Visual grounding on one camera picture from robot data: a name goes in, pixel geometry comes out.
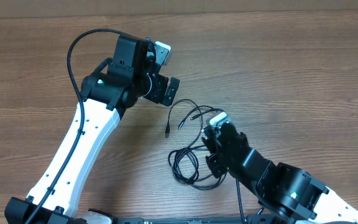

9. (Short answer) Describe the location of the black USB-C cable silver plug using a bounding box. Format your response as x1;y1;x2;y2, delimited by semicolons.
165;98;203;138

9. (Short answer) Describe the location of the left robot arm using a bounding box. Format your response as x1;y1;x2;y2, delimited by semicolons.
4;32;180;224

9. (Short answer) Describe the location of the brown cardboard backdrop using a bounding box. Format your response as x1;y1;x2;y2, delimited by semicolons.
0;0;358;19

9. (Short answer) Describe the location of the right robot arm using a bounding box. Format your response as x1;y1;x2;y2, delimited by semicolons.
202;122;358;223

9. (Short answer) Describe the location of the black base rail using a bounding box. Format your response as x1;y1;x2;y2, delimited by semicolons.
76;209;285;224

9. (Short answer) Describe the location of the black USB-A cable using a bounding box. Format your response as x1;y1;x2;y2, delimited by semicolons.
167;132;228;192

